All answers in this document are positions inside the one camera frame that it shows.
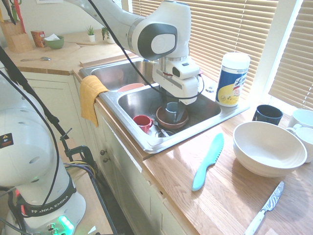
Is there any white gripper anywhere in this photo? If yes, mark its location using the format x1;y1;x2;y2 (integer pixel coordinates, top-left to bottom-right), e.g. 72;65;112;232
152;66;199;123

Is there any teal plastic knife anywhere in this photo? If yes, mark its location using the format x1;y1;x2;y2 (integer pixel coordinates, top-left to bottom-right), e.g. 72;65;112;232
192;133;224;192

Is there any stainless steel double sink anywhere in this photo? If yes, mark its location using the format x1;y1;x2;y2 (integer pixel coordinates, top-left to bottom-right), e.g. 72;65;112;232
78;57;250;154

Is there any pink plate in sink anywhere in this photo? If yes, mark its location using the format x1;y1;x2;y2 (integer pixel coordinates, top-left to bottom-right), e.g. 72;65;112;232
116;83;145;93

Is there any wooden knife block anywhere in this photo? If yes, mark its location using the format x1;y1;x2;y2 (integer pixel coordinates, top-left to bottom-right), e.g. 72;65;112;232
0;19;34;53

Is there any grey-blue mug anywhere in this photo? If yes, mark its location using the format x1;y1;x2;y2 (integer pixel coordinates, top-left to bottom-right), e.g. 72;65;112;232
165;102;180;121

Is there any brown bowl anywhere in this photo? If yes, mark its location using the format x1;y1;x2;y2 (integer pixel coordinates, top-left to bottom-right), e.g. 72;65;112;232
156;105;189;130

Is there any metal cutlery piece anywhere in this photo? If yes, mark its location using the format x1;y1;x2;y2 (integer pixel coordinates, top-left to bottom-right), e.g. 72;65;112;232
151;117;170;138

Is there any red mug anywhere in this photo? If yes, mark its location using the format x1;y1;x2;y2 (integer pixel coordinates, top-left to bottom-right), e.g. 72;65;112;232
133;115;154;135

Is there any disinfecting wipes canister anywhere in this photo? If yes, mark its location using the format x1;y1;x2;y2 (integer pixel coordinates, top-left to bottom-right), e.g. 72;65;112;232
215;52;251;107

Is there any yellow cloth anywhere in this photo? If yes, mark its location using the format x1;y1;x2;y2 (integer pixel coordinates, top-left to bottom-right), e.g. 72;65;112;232
80;75;110;128

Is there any cream base cabinet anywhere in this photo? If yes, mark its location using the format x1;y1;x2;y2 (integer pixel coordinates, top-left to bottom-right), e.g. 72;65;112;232
14;70;196;235

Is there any wide wooden window blind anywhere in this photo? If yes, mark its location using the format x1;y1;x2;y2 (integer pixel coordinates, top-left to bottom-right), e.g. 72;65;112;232
132;0;279;94

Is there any trailing potted plant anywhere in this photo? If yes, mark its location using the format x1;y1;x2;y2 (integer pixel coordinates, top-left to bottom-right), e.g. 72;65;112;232
101;26;115;44

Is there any black mug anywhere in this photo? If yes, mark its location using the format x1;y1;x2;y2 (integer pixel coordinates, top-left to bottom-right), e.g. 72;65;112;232
252;104;284;126

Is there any black screw clamp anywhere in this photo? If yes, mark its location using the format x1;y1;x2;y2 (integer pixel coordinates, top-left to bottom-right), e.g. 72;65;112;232
60;128;99;172

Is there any large white bowl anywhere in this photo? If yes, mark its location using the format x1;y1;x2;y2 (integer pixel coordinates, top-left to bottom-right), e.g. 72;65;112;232
232;121;308;178

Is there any small spiky potted plant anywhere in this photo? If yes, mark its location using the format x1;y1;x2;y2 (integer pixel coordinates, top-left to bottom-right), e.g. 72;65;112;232
86;25;96;43

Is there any wooden mounting board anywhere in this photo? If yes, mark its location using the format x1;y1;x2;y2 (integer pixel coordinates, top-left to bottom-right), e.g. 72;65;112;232
48;138;113;235

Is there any narrow wooden window blind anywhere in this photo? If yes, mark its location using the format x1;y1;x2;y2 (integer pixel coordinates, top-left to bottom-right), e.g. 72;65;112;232
268;0;313;110

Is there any white mug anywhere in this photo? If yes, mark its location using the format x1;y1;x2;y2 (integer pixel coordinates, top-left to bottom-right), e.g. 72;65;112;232
286;126;313;164
288;109;313;129

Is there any green bowl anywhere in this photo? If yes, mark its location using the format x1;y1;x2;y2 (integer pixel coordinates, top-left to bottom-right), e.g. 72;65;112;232
45;36;65;49

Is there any metal spoon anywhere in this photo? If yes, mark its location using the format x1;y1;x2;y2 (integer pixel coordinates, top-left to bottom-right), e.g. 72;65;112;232
20;56;52;62

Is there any orange cardboard box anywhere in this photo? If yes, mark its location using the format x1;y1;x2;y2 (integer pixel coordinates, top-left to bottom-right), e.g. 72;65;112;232
30;30;46;47

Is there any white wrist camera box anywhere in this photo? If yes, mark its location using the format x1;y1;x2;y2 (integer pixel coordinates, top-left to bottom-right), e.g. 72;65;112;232
171;60;201;80

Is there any coloured wire bundle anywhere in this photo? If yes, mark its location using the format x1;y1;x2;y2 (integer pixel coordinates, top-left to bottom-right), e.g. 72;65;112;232
64;160;96;177

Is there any black base cable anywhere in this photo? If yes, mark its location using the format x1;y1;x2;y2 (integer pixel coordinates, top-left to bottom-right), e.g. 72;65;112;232
0;70;61;206

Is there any white-handled steel knife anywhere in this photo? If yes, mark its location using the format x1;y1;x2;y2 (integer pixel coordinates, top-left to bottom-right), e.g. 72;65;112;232
244;181;285;235

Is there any black diagonal strap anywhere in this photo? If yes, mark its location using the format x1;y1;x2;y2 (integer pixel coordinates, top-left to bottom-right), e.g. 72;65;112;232
0;45;70;157

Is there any red-handled knife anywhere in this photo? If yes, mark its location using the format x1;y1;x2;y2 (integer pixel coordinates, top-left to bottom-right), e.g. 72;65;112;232
14;0;26;34

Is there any green-handled knife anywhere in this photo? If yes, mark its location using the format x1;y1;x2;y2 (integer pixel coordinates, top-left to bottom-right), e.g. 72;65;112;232
11;0;19;22

